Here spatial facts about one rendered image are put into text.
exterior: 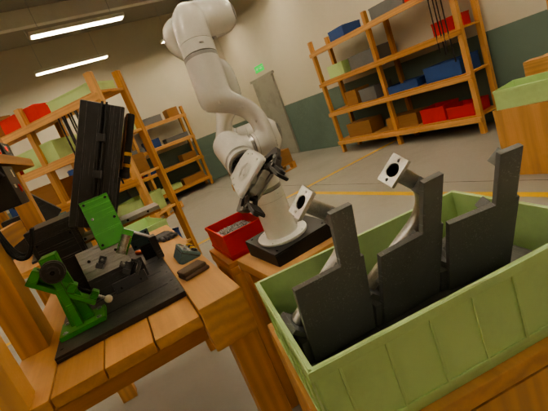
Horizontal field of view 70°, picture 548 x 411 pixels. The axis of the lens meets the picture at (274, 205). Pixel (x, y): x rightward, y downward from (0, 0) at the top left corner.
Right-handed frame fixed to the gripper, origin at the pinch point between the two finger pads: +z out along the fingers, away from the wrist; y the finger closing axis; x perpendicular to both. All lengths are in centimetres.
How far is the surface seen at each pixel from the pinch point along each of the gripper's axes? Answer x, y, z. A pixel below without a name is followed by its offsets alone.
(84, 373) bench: -9, -71, -17
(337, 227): 4.1, 4.0, 18.0
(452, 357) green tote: 26.6, -3.9, 36.0
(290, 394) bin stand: 96, -94, -40
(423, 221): 19.1, 12.5, 20.2
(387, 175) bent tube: 9.3, 16.1, 15.6
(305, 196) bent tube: -2.2, 5.6, 13.7
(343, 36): 309, 171, -552
